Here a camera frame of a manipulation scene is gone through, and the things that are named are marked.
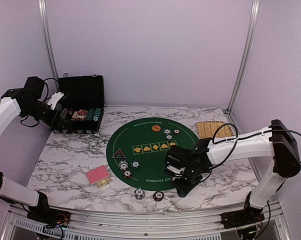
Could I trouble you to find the brown 100 chip stack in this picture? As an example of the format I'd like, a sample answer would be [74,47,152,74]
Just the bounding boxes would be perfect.
[153,191,164,202]

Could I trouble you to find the blue tan 10 chip stack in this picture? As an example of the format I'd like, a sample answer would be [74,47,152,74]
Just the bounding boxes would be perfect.
[134,187,145,200]

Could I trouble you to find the teal 50 chips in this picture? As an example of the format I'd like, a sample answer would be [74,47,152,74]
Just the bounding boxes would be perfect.
[131,160,141,169]

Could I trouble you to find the brown 100 chips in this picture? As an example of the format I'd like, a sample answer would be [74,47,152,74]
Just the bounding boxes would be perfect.
[123,169,133,179]

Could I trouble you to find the orange big blind button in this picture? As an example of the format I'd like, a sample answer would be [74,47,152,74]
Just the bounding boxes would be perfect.
[151,125,161,132]

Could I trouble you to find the blue tan chips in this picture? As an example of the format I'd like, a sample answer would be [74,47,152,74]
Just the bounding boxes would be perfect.
[118,160,129,171]

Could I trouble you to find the red backed card deck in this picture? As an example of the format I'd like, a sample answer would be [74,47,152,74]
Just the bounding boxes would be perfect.
[86,165,112,189]

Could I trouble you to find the blue white chip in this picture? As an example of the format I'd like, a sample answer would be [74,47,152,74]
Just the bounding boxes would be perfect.
[163,128,171,135]

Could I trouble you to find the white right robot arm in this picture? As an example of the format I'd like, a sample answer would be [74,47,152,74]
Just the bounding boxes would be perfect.
[164,119,301,224]

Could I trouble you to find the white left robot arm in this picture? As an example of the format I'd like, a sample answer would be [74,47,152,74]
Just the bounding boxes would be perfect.
[0,76,72,226]

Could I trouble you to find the boxed playing card deck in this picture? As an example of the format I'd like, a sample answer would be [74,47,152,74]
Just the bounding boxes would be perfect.
[71,109,88,122]

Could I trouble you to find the black poker chip case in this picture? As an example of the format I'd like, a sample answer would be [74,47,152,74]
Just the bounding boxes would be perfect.
[53,74,105,134]

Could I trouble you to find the dark green chip row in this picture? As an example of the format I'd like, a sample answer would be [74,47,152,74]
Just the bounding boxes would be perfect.
[85,108,95,122]

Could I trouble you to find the teal 50 chip row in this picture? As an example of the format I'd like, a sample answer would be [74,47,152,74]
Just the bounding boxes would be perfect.
[92,108,102,122]

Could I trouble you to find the green round poker mat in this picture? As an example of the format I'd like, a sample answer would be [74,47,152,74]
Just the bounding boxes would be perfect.
[106,117,199,191]

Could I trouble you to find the black triangular all-in marker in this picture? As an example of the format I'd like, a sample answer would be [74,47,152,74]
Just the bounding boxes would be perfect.
[112,149,126,159]

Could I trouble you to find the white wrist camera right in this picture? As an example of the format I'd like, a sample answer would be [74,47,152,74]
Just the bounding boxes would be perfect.
[164,165,184,178]

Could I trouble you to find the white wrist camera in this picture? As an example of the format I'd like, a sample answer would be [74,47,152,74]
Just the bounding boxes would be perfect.
[164,165,184,178]
[46,91,64,110]

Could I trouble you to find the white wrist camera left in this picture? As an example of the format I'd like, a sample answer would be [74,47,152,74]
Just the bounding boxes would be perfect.
[46,91,64,110]

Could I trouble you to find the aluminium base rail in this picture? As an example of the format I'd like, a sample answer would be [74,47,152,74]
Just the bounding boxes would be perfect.
[0,199,291,240]

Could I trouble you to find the left aluminium frame post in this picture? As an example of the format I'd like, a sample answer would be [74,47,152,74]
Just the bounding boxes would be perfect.
[38,0,59,79]

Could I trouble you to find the aluminium frame post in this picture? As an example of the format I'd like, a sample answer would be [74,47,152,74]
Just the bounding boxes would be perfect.
[38,0,59,79]
[226,0,261,115]

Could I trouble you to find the right aluminium frame post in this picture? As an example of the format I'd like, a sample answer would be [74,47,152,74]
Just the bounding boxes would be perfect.
[226,0,261,115]

